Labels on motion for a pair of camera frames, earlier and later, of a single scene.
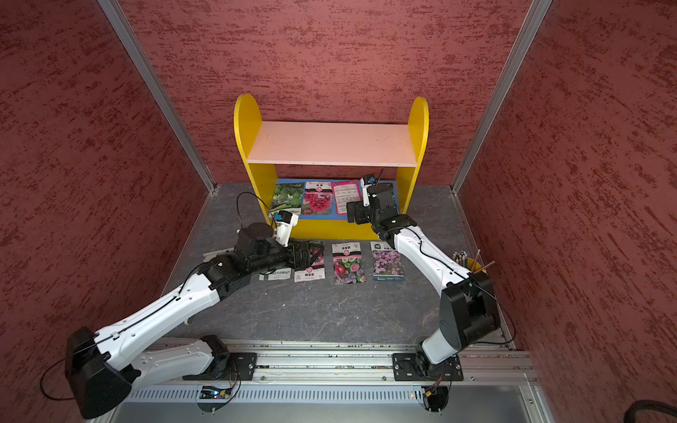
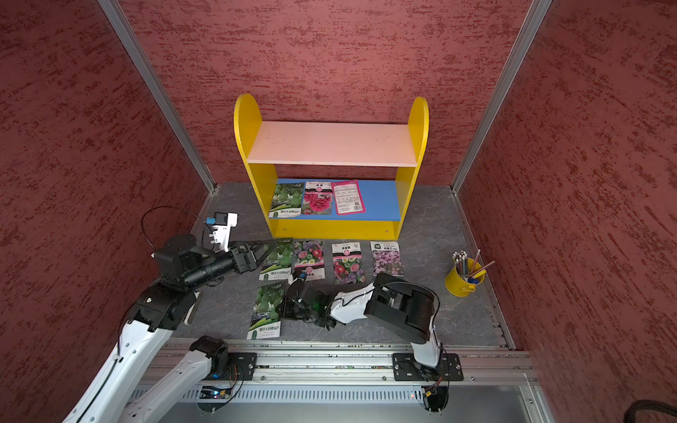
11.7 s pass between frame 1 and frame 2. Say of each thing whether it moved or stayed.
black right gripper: moved
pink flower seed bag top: stayed
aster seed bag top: stayed
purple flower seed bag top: stayed
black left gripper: moved
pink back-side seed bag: stayed
